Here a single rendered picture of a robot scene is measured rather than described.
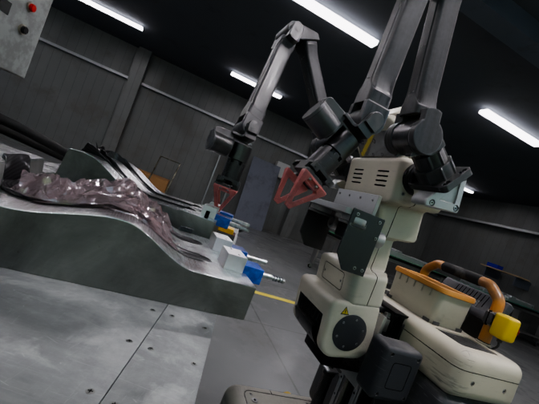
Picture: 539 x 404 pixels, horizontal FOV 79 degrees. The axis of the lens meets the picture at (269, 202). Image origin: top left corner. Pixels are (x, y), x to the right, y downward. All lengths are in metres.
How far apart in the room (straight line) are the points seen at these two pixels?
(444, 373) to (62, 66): 9.33
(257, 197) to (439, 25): 8.15
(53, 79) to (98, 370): 9.30
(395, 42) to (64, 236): 0.69
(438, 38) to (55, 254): 0.81
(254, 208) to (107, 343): 8.43
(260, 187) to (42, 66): 5.85
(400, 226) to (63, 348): 0.85
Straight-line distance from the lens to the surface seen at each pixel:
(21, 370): 0.34
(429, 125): 0.78
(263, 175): 8.98
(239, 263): 0.56
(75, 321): 0.42
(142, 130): 9.07
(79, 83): 9.42
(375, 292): 0.97
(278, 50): 1.13
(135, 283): 0.49
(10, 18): 1.47
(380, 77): 0.76
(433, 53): 0.85
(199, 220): 0.79
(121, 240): 0.47
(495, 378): 1.12
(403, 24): 0.82
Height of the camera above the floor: 1.00
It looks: 1 degrees down
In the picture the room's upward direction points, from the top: 21 degrees clockwise
